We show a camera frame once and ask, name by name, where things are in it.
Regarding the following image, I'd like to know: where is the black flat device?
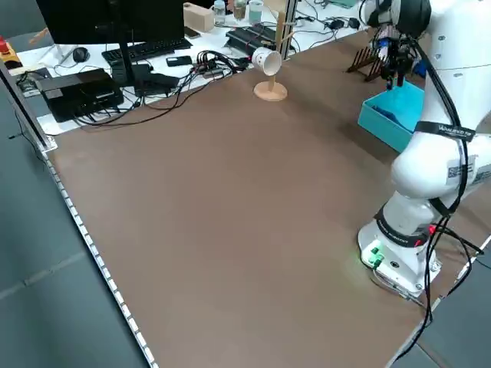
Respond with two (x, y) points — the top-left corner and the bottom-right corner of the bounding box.
(225, 23), (278, 53)

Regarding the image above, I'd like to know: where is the cyan plastic box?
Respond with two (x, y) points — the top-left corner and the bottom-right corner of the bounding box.
(357, 78), (427, 153)

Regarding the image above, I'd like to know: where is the black cable hub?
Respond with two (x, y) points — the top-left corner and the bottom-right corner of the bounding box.
(196, 51), (250, 81)

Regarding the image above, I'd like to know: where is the dark wooden dish rack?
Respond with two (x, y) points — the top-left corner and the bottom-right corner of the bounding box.
(347, 48), (387, 84)

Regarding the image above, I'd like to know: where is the red emergency stop button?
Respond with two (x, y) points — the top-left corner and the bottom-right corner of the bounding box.
(0, 36), (21, 71)

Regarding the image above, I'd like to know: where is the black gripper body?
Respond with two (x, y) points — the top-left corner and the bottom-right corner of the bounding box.
(384, 38), (408, 68)

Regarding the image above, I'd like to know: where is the black keyboard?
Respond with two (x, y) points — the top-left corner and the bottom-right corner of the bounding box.
(101, 38), (193, 64)

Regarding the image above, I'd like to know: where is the aluminium upright post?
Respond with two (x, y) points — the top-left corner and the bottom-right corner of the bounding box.
(278, 0), (298, 61)

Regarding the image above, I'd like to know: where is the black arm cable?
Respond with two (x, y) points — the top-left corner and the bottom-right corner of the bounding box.
(389, 36), (485, 363)

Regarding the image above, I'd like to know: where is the wooden mug stand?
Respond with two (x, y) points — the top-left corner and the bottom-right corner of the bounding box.
(253, 5), (297, 102)

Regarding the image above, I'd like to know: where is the teal cup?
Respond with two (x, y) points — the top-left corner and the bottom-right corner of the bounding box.
(248, 0), (265, 25)

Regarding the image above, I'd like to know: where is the white table edge strip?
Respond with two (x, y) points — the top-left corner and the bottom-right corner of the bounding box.
(40, 149), (159, 368)

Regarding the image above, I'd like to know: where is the black computer monitor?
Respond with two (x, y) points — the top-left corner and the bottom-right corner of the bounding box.
(35, 0), (186, 97)

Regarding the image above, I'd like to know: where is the black box device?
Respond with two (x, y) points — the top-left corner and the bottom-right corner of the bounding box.
(38, 67), (125, 123)

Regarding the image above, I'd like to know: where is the aluminium frame corner post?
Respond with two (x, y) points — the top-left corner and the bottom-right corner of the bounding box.
(0, 61), (59, 151)

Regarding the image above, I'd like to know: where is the clear plastic bottle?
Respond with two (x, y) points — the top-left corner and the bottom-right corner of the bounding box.
(213, 0), (227, 26)

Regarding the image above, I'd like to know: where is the blue square rag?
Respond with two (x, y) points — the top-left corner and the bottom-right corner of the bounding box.
(372, 105), (400, 124)

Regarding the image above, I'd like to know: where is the white mug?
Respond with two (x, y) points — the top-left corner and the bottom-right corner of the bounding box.
(251, 45), (284, 77)

